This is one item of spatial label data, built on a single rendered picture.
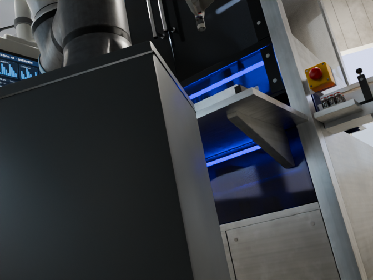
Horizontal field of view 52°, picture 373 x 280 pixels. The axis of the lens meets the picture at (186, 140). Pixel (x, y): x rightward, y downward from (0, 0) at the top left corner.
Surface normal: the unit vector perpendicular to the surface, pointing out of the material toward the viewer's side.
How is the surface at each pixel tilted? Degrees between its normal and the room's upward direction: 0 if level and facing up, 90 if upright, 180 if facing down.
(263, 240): 90
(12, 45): 90
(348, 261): 90
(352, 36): 90
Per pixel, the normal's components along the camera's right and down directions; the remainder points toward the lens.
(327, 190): -0.59, -0.12
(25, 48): 0.74, -0.33
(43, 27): -0.37, 0.05
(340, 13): -0.24, -0.24
